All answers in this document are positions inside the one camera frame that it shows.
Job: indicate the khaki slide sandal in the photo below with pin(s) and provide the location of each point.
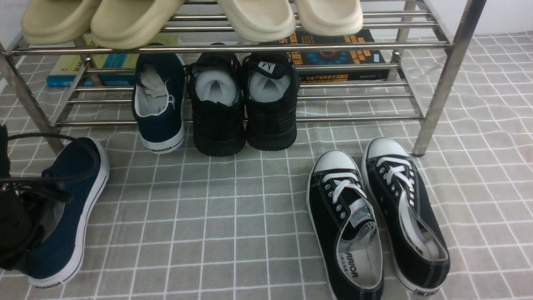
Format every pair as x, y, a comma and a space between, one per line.
48, 22
130, 24

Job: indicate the black knit sneaker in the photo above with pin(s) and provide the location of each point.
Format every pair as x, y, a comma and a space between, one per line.
215, 90
271, 90

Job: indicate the grey checked table cloth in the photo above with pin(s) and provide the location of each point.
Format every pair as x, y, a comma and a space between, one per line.
185, 226

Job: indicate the green blue book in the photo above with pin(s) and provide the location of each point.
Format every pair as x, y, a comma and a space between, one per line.
68, 66

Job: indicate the cream slide sandal right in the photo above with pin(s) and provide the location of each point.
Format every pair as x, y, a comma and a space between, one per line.
330, 17

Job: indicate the black orange book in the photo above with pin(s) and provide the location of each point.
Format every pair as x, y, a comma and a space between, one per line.
335, 58

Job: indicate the cream slide sandal left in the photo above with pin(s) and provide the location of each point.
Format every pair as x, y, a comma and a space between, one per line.
259, 20

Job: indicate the black canvas sneaker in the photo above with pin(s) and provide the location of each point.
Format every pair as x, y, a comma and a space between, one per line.
393, 182
346, 228

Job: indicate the black knit sneaker left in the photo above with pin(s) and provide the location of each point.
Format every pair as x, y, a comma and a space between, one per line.
215, 90

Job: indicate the cream slide sandal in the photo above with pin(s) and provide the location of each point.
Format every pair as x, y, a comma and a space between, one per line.
259, 20
330, 17

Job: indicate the khaki slide sandal right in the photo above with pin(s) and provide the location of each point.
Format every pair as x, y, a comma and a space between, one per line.
130, 24

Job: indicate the black knit sneaker right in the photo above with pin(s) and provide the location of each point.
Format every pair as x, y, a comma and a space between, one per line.
271, 90

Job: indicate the steel shoe rack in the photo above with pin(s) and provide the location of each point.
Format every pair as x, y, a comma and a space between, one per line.
417, 24

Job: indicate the black canvas sneaker left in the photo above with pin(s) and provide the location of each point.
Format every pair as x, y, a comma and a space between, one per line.
346, 228

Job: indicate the black canvas sneaker right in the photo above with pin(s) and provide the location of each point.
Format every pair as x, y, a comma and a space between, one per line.
393, 182

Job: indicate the navy slip-on shoe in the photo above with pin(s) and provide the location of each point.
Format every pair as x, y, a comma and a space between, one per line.
59, 257
158, 101

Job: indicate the khaki slide sandal left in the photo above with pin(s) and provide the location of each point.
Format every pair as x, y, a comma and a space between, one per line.
48, 22

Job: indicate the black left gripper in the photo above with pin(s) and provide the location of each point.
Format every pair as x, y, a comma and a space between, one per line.
23, 216

